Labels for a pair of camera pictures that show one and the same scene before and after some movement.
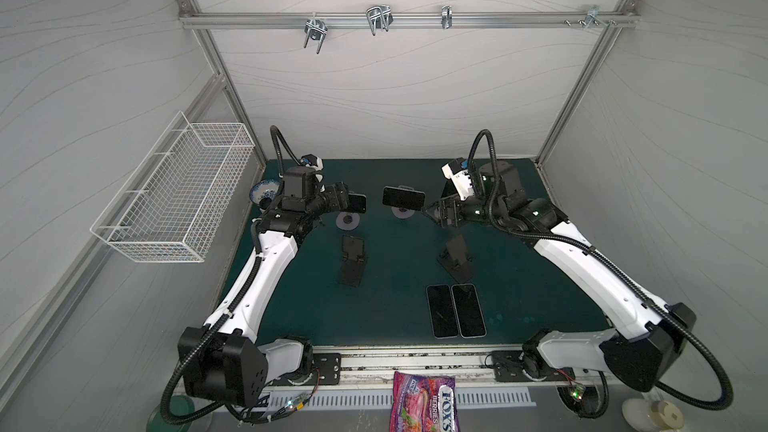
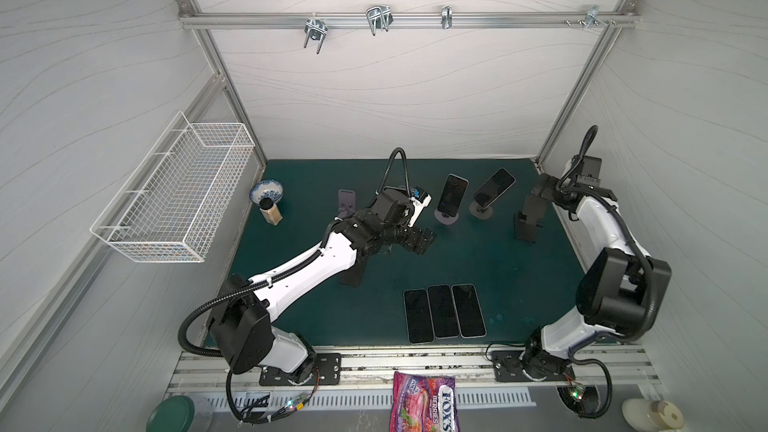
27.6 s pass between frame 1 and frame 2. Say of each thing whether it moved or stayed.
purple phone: stayed
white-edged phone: stayed
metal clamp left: stayed
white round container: stayed
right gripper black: moved
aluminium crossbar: stayed
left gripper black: moved
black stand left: stayed
